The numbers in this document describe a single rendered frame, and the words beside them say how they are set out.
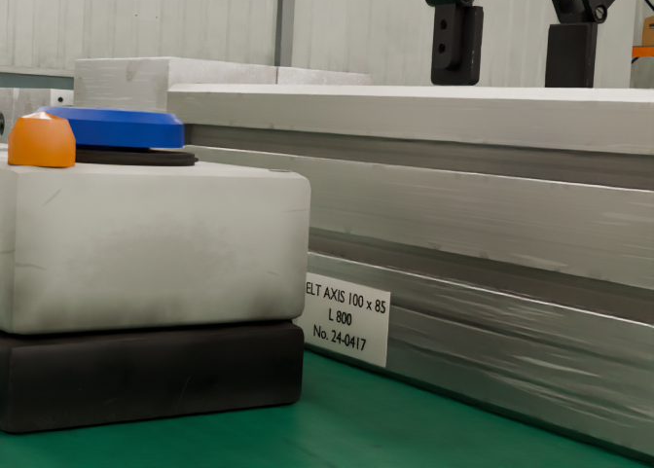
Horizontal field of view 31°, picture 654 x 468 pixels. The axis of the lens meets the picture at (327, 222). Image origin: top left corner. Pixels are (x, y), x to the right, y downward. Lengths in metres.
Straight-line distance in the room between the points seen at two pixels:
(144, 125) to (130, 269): 0.04
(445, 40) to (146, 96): 0.19
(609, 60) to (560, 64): 7.93
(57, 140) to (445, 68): 0.37
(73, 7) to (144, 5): 0.74
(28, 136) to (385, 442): 0.11
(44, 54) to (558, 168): 11.60
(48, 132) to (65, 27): 11.70
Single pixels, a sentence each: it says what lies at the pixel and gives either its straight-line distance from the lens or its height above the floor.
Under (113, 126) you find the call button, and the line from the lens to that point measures 0.29.
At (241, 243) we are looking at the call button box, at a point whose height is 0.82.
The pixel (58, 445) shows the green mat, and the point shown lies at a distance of 0.27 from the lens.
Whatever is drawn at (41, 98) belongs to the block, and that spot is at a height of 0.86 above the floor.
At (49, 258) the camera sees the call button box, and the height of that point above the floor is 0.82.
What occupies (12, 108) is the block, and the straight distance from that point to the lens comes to 1.56.
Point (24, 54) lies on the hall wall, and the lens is 11.82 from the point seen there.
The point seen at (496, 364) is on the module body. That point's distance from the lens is 0.31.
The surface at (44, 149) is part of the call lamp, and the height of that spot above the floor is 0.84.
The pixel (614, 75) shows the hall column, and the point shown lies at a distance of 8.64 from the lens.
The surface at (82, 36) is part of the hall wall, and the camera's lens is 12.00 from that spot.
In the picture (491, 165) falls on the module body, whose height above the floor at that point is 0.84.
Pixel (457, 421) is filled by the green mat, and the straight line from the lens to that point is 0.30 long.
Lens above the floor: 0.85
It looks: 5 degrees down
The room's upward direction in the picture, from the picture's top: 3 degrees clockwise
